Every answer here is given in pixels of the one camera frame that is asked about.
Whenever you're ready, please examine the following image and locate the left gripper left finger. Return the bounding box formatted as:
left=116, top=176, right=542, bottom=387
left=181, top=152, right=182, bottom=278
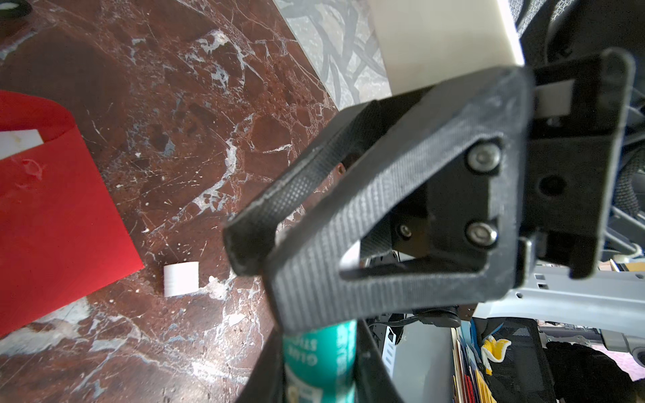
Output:
left=236, top=330, right=285, bottom=403

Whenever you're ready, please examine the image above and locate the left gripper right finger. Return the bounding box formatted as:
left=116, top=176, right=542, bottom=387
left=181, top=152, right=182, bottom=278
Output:
left=354, top=320, right=403, bottom=403

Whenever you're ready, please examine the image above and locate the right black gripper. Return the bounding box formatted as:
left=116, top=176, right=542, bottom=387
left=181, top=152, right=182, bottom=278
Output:
left=392, top=0, right=645, bottom=280

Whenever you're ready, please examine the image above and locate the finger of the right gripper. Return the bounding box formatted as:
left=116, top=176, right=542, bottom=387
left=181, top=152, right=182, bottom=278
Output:
left=223, top=97, right=420, bottom=276
left=265, top=67, right=534, bottom=334

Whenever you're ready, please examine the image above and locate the green white glue stick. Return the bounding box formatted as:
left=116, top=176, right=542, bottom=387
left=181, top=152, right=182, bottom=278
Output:
left=282, top=321, right=357, bottom=403

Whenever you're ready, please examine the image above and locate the white glue stick cap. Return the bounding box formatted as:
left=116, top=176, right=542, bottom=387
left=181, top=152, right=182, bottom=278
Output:
left=163, top=262, right=199, bottom=298

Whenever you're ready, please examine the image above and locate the red envelope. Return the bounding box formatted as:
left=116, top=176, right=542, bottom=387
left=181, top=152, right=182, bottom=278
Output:
left=1, top=91, right=143, bottom=334

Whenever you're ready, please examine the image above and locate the green work glove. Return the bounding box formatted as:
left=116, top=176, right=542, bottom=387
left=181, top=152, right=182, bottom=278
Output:
left=0, top=0, right=33, bottom=22

